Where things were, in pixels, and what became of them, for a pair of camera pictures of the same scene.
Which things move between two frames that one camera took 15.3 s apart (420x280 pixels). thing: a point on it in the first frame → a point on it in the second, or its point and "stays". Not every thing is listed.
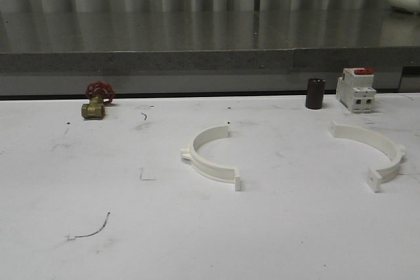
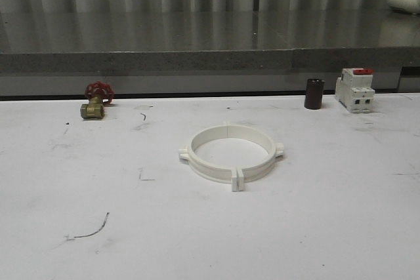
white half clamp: [394, 152] → [249, 172]
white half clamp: [188, 155] stays
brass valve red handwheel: [100, 93] stays
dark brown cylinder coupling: [315, 93] stays
